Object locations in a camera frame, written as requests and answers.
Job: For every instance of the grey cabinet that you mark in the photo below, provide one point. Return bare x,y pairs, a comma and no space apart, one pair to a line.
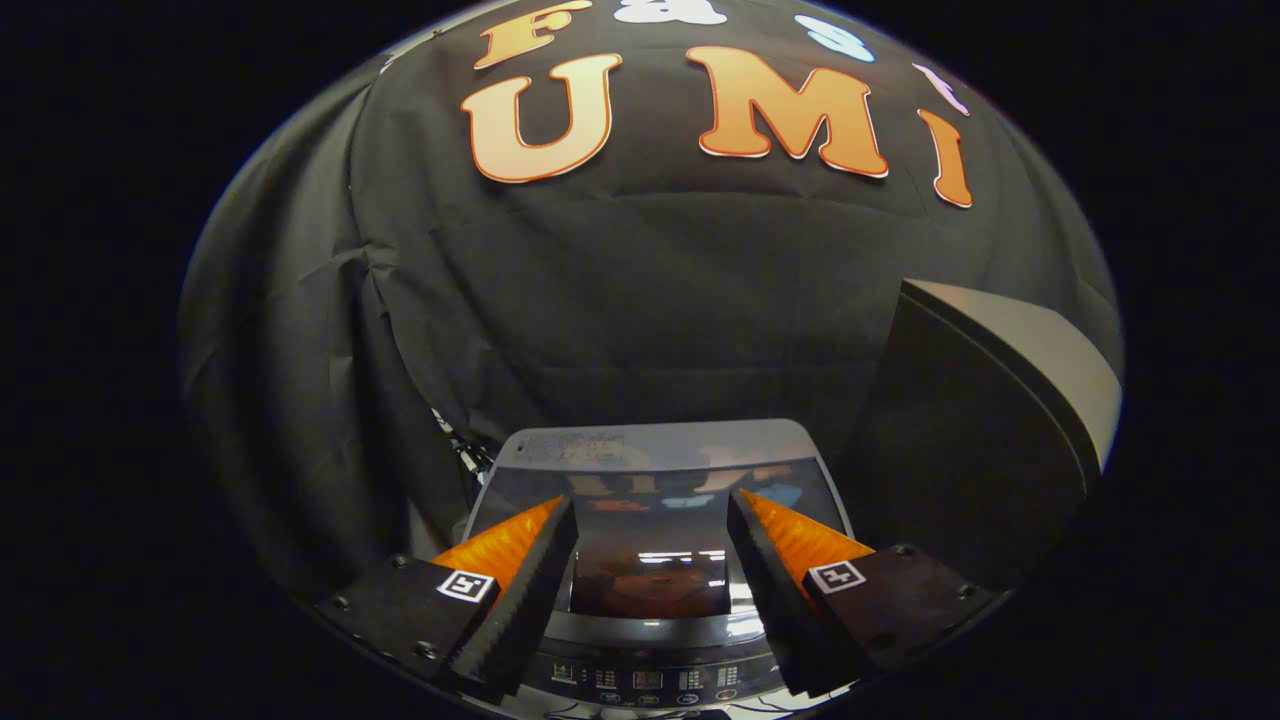
1040,350

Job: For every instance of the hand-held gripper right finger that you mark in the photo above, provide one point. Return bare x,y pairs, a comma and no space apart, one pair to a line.
775,590

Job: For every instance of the black backdrop cloth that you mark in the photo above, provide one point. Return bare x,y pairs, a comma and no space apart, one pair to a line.
650,300

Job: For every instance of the black side cloth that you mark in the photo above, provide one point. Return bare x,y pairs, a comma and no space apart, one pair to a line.
280,400

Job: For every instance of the grey washing machine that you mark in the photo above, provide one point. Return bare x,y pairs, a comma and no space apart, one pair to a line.
650,650

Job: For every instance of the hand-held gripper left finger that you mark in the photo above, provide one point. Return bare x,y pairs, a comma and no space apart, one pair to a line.
525,600

